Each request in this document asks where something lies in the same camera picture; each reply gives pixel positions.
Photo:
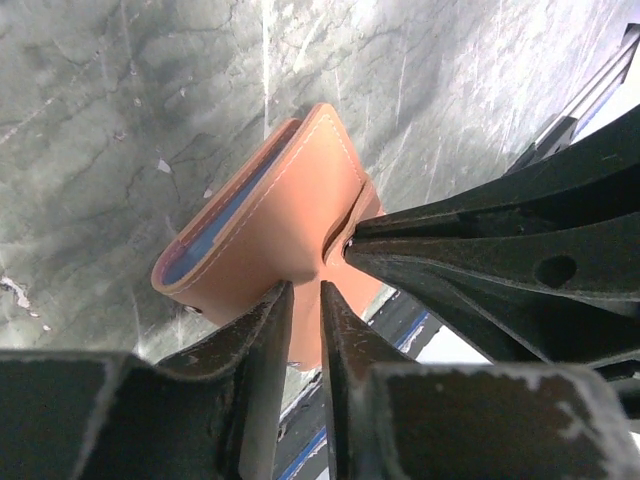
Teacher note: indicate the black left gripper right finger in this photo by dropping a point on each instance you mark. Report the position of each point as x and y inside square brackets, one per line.
[503, 421]

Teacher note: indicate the aluminium right side rail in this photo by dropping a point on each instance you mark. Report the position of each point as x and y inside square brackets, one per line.
[561, 132]

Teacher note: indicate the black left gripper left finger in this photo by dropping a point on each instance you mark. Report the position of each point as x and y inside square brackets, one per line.
[210, 411]

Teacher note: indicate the pink leather card holder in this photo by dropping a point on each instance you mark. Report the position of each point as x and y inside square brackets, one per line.
[287, 214]

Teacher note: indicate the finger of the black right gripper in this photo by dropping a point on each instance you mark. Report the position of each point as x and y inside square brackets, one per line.
[594, 180]
[569, 296]

